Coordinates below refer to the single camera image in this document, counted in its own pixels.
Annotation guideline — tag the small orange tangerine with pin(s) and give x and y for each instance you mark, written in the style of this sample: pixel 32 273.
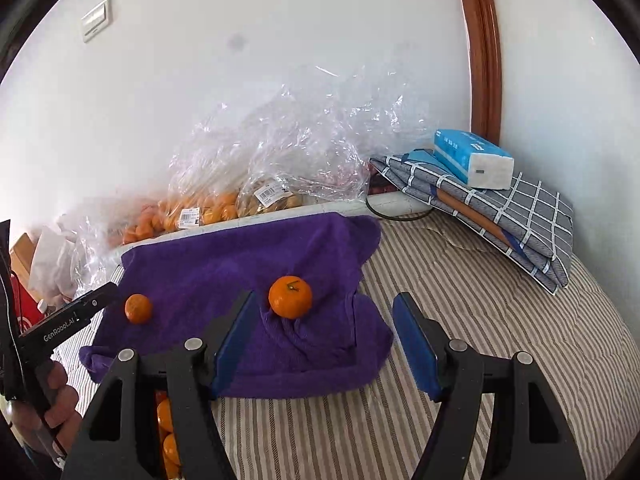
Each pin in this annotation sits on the small orange tangerine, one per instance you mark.
pixel 138 308

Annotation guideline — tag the striped bed sheet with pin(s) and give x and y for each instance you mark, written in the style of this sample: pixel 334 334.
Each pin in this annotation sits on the striped bed sheet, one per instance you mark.
pixel 450 280

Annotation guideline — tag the brown wooden door frame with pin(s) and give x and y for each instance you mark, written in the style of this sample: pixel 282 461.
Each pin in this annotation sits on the brown wooden door frame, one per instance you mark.
pixel 482 50

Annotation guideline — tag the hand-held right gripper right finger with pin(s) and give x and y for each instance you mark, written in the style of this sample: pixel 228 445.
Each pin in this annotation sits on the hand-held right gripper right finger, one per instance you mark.
pixel 415 345

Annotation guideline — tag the large orange tangerine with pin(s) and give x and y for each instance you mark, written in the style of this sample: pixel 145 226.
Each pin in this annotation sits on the large orange tangerine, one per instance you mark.
pixel 290 297

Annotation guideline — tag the brown cardboard box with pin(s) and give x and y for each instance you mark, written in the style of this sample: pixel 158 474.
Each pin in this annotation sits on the brown cardboard box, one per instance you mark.
pixel 22 255

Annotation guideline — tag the clear bag of tangerines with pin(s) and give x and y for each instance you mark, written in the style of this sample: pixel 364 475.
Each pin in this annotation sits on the clear bag of tangerines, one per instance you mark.
pixel 200 210

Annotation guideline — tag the crumpled clear plastic bag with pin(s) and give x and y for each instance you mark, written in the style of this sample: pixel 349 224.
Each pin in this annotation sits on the crumpled clear plastic bag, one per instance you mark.
pixel 340 135

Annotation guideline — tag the red box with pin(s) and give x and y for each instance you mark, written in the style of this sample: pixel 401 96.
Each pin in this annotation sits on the red box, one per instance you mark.
pixel 25 305

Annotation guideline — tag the person's left hand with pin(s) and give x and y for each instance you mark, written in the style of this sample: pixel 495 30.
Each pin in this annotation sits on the person's left hand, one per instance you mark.
pixel 62 405

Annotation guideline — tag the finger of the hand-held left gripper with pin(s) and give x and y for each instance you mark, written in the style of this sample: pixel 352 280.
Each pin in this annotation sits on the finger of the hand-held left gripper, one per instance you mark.
pixel 97 299

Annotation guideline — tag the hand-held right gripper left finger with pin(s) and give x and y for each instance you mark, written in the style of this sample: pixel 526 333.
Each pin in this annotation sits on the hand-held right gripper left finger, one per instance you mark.
pixel 235 345

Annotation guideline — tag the folded grey checked blanket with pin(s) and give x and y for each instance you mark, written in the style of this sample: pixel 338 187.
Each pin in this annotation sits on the folded grey checked blanket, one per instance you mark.
pixel 530 220

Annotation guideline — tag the blue white tissue pack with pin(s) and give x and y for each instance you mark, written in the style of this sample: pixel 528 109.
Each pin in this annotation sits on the blue white tissue pack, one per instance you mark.
pixel 465 155

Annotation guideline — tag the purple towel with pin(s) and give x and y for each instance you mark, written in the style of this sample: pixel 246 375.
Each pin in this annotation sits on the purple towel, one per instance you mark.
pixel 225 260

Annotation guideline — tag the white plastic bag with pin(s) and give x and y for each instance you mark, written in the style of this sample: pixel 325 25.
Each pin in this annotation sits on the white plastic bag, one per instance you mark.
pixel 52 260

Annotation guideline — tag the white wall switch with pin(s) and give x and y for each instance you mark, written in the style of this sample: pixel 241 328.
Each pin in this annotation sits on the white wall switch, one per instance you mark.
pixel 96 20

